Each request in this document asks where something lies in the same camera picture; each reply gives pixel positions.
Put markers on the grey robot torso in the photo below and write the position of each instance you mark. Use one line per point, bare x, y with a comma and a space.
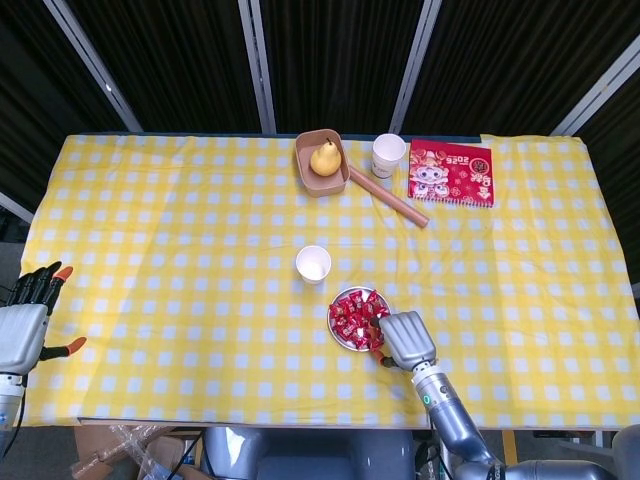
300, 455

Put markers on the tan square bowl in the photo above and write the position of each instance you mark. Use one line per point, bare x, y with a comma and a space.
320, 187

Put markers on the brown cardboard box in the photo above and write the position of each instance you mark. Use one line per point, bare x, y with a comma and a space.
87, 442

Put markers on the clear plastic wrap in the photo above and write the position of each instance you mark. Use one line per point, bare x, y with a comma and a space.
125, 435

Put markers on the wooden table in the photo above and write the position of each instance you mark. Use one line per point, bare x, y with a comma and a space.
225, 424

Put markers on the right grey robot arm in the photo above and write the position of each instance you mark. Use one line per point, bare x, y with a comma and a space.
450, 415

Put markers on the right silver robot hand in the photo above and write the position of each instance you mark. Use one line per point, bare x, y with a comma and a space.
407, 340

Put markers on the yellow pear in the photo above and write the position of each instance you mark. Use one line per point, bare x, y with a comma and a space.
326, 162

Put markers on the round silver metal plate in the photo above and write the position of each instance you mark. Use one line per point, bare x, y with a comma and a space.
352, 290

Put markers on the yellow white checked tablecloth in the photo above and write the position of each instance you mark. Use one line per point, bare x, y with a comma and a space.
175, 300

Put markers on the single white paper cup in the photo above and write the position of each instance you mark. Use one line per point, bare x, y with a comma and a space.
312, 262

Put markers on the black ribbed partition panel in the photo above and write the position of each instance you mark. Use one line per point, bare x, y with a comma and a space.
515, 60
185, 60
30, 100
335, 60
620, 150

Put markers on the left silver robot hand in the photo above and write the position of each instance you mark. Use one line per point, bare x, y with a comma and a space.
20, 335

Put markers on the white metal partition post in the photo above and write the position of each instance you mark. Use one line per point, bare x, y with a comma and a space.
94, 65
259, 65
15, 206
413, 65
600, 93

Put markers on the wooden rolling pin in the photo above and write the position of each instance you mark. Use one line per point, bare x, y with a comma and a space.
390, 197

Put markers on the stack of white paper cups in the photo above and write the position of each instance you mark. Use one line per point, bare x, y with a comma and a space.
387, 150

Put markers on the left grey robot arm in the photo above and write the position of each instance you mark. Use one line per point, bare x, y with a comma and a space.
7, 410

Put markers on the red spiral calendar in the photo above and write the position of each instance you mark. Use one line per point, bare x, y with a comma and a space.
450, 175

